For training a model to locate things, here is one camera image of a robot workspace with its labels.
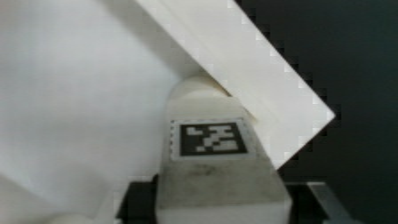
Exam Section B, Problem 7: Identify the white square table top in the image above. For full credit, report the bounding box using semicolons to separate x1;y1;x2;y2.
0;0;334;224

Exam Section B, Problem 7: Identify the white table leg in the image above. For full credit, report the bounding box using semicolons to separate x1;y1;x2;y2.
154;75;291;224

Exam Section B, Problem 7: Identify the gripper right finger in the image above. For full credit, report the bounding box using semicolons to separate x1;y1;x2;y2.
284;181;364;224

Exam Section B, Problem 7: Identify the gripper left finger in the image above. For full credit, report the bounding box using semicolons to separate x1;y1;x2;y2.
96;181;158;224

